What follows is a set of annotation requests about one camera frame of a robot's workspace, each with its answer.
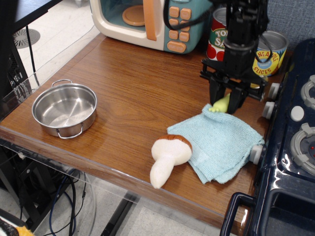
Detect green handled metal spoon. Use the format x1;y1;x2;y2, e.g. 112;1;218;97
208;82;261;114

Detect tomato sauce can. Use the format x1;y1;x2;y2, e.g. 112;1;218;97
206;7;228;61

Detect dark blue toy stove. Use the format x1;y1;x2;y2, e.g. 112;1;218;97
220;39;315;236

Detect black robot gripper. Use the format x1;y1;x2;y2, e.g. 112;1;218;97
200;40;267;114

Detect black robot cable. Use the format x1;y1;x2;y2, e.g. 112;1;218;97
163;0;215;31

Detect white stove knob front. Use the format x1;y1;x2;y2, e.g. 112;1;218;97
249;145;263;165

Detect plush mushroom toy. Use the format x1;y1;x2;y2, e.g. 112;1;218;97
150;134;192;189

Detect light blue cloth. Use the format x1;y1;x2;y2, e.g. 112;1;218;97
167;104;264;184

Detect stainless steel pot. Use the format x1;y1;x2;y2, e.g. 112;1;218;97
31;79;97;139

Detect black cable under table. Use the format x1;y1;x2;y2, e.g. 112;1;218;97
44;172;87;236

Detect pineapple slices can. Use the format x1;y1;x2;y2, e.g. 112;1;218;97
252;31;289;76

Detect blue cable under table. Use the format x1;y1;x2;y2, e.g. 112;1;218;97
48;172;87;236

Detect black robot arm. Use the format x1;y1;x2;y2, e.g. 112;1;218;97
201;0;269;114

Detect white stove knob middle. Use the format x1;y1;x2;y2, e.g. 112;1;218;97
262;102;275;119

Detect toy microwave oven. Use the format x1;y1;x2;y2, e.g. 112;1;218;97
90;0;214;54

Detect black desk at left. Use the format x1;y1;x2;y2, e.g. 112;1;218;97
0;0;60;98

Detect white stove knob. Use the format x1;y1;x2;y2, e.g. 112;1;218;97
249;145;263;165
262;102;275;119
268;83;281;100

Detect white stove knob back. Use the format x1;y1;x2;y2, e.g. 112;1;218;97
268;83;281;100

